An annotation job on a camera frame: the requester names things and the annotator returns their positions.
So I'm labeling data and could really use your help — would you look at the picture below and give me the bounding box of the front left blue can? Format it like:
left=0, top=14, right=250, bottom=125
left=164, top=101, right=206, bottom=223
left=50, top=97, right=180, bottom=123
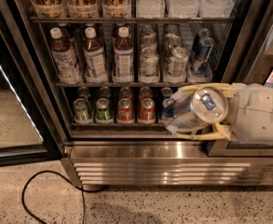
left=160, top=98, right=174, bottom=121

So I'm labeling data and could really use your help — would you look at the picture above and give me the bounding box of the red bull can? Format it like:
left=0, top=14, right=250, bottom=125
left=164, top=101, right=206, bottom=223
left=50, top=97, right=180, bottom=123
left=163, top=86, right=228, bottom=133
left=191, top=36, right=214, bottom=74
left=193, top=28, right=212, bottom=47

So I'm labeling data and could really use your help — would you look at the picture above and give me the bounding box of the front right red can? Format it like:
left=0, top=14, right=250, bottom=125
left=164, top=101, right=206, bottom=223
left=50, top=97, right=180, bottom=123
left=139, top=98, right=156, bottom=123

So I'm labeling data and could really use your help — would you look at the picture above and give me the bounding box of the brown tea bottle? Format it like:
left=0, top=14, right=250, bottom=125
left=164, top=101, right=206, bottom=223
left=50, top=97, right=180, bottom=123
left=50, top=28, right=82, bottom=84
left=83, top=27, right=107, bottom=83
left=114, top=27, right=134, bottom=83

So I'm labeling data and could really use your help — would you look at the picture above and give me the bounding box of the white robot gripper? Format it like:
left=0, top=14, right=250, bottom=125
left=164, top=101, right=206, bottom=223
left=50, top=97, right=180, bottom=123
left=171, top=82, right=273, bottom=147

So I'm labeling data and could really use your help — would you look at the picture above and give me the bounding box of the front left red can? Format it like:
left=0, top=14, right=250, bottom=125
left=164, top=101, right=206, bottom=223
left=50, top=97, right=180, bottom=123
left=116, top=98, right=134, bottom=124

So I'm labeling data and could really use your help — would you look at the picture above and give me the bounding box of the left brown tea bottle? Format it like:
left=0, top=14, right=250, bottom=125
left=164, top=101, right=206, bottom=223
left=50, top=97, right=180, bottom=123
left=50, top=28, right=82, bottom=84

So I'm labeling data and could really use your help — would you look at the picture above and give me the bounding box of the front white green can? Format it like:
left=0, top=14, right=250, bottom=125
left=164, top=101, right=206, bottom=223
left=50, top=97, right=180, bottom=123
left=139, top=47, right=159, bottom=83

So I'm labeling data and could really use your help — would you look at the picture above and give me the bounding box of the front left green can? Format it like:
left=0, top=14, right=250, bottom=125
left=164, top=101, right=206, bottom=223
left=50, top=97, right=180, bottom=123
left=74, top=98, right=91, bottom=124

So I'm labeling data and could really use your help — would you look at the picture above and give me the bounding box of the black power cable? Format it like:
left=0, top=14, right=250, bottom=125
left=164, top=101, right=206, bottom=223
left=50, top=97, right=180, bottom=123
left=20, top=170, right=110, bottom=224

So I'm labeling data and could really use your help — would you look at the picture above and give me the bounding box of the right brown tea bottle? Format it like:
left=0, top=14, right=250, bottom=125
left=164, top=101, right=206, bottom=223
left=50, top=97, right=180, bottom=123
left=114, top=27, right=134, bottom=83

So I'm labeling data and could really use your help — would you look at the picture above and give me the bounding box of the steel fridge bottom grille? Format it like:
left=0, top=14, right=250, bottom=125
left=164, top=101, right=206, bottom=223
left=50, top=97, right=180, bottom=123
left=61, top=144, right=273, bottom=186

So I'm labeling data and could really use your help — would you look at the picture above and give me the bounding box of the open glass fridge door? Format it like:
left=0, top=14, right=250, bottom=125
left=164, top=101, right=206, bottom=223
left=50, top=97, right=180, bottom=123
left=0, top=0, right=62, bottom=166

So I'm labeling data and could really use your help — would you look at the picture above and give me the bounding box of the front white can right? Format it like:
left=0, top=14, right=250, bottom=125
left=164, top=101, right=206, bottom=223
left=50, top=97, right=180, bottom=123
left=165, top=47, right=189, bottom=82

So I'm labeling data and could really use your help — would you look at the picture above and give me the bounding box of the middle brown tea bottle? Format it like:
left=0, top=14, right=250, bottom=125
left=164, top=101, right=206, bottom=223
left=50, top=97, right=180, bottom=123
left=83, top=27, right=107, bottom=83

